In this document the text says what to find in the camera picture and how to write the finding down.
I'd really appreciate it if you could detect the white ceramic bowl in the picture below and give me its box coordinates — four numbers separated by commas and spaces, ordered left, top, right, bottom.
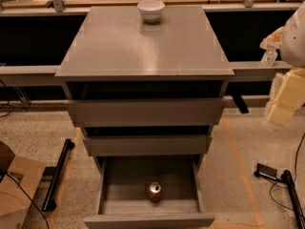
137, 0, 165, 23

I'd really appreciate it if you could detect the black cable right floor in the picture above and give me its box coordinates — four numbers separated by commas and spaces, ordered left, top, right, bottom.
268, 136, 305, 212

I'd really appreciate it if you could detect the black bar left floor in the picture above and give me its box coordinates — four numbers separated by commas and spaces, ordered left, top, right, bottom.
42, 138, 75, 212

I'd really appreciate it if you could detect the black cable on box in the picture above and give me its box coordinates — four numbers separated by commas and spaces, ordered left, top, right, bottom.
0, 169, 51, 229

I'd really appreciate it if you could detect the grey top drawer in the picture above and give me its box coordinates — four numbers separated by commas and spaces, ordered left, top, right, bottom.
69, 98, 224, 127

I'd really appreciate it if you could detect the brown cardboard box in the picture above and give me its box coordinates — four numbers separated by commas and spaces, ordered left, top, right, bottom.
0, 141, 45, 229

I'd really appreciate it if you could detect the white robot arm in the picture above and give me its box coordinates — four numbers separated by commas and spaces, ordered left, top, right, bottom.
260, 4, 305, 127

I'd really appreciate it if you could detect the black stand right floor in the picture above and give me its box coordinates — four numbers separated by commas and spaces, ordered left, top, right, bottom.
281, 170, 305, 229

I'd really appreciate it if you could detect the grey drawer cabinet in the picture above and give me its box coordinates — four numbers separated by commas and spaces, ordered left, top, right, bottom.
56, 7, 234, 164

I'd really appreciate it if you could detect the clear sanitizer pump bottle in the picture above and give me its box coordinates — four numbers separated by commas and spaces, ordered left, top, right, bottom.
261, 50, 277, 67

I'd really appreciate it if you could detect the red coke can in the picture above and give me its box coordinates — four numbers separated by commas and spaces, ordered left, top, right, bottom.
149, 182, 162, 203

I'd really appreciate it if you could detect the grey middle drawer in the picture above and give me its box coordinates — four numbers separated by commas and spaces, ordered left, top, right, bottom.
83, 135, 212, 156

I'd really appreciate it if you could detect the small black floor device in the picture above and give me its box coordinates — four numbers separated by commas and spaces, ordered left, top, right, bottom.
254, 163, 279, 181

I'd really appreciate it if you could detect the grey drawer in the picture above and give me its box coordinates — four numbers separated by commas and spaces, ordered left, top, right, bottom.
83, 135, 212, 156
69, 98, 224, 127

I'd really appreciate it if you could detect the grey metal rail frame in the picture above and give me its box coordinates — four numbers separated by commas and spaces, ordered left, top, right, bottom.
0, 1, 305, 88

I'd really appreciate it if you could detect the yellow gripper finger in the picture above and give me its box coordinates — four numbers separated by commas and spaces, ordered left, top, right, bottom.
264, 68, 305, 125
259, 27, 283, 50

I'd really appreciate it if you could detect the open bottom drawer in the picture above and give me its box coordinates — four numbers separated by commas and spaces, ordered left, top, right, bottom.
84, 156, 214, 229

